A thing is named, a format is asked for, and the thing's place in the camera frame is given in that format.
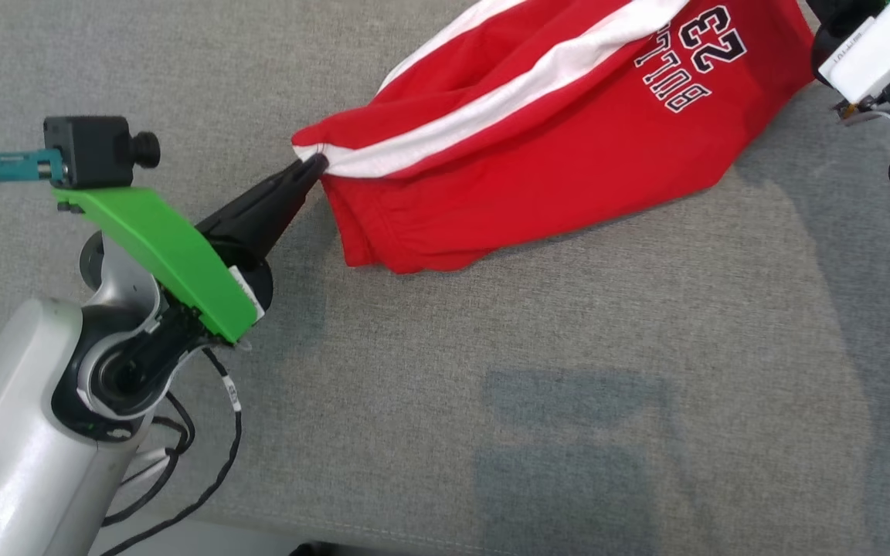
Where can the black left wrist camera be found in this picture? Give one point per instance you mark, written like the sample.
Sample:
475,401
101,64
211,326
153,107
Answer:
93,150

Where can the teal left camera connector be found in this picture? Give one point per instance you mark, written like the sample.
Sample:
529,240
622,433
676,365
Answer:
16,166

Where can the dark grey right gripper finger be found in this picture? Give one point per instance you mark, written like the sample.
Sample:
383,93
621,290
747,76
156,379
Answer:
839,15

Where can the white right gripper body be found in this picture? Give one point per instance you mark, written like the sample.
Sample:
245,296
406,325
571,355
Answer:
885,46

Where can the red white-striped basketball shorts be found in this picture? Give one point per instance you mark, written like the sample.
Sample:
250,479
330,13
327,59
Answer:
538,147

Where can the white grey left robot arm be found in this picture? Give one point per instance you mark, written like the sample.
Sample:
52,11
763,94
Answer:
12,432

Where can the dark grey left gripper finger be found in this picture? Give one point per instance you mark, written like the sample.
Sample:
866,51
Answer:
271,232
267,197

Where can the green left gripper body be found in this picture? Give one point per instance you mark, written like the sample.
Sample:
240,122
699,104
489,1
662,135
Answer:
174,262

